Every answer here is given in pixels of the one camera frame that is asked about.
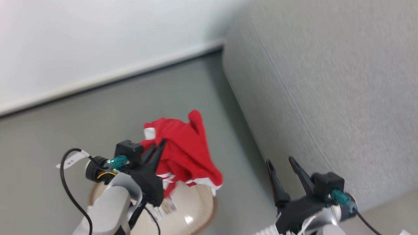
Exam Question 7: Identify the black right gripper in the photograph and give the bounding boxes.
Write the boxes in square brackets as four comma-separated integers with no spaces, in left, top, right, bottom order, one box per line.
[266,156,331,235]

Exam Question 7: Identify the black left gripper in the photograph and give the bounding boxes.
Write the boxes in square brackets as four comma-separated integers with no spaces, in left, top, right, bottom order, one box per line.
[130,139,168,208]

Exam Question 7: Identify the red white-trimmed garment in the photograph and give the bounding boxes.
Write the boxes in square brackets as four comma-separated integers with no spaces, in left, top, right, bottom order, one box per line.
[140,110,224,198]

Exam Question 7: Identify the beige perforated laundry basket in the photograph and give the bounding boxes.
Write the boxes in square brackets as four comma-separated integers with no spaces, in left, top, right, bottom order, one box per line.
[89,181,218,235]

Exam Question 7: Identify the white and black baseboard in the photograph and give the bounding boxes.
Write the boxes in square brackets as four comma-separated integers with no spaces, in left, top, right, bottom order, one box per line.
[0,39,225,117]

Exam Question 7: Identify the grey fabric sofa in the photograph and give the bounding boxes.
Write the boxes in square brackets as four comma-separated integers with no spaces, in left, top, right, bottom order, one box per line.
[222,0,418,213]

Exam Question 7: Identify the teal left cable connector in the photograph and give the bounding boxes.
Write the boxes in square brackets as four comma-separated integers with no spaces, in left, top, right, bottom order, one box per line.
[105,155,129,170]

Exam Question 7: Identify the teal cable connector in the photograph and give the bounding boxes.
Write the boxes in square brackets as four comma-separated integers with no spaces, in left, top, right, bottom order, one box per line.
[330,190,352,207]
[105,155,129,170]

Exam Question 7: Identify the teal right cable connector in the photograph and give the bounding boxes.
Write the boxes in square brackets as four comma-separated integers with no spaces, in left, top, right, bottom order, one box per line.
[330,190,352,207]

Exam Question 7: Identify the white cable label tag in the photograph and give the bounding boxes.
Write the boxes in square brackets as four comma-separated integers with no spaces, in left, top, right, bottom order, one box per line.
[56,150,90,170]

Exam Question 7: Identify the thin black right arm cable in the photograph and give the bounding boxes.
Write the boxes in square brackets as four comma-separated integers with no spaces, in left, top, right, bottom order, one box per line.
[351,206,383,235]

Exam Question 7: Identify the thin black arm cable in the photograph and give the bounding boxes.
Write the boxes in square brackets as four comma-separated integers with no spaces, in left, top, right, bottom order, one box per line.
[60,148,108,235]
[351,206,383,235]

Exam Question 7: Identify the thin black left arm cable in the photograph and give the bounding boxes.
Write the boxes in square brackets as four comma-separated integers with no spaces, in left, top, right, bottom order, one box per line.
[60,148,108,235]

